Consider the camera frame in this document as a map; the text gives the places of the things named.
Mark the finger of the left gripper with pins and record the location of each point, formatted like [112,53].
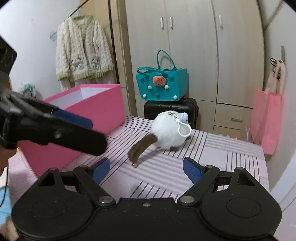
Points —
[80,139]
[73,118]

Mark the striped pink table cloth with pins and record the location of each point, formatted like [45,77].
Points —
[160,173]

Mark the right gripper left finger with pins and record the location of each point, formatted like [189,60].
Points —
[90,178]

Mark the pink paper bag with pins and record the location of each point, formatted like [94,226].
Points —
[266,114]

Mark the teal felt tote bag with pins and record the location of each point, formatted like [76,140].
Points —
[157,84]

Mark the white fluffy plush toy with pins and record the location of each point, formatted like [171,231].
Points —
[169,130]

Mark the cream knitted cardigan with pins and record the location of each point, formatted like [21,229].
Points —
[82,52]

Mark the beige wardrobe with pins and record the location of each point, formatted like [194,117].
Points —
[220,43]

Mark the pink cardboard box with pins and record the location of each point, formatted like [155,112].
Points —
[101,103]

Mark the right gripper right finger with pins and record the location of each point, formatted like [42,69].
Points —
[202,177]

